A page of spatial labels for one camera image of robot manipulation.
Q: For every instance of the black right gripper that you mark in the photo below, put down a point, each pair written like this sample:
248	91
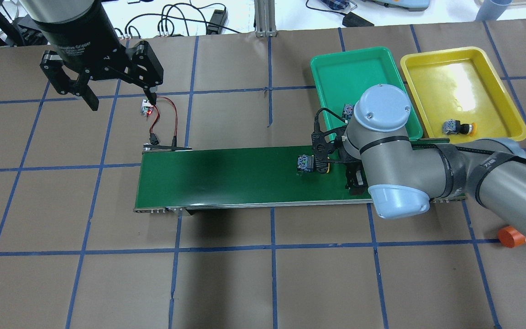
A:
355	178

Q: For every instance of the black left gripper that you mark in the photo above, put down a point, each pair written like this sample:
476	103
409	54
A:
78	40

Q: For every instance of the yellow push button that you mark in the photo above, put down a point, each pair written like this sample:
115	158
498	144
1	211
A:
309	163
456	127

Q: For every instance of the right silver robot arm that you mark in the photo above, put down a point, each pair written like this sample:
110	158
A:
402	177

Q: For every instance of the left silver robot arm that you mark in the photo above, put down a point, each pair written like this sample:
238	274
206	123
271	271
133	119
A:
86	47

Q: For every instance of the green plastic tray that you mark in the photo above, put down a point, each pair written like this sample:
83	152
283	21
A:
342	78

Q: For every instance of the green conveyor belt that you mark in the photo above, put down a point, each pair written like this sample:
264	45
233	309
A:
191	180

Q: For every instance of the black power adapter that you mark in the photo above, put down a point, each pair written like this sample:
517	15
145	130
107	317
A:
351	19

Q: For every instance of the yellow plastic tray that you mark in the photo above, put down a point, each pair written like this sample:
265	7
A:
461	84

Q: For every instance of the plain orange cylinder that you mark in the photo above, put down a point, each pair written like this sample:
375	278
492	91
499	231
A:
510	237

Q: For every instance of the aluminium frame post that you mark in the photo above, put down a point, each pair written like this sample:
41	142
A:
264	22

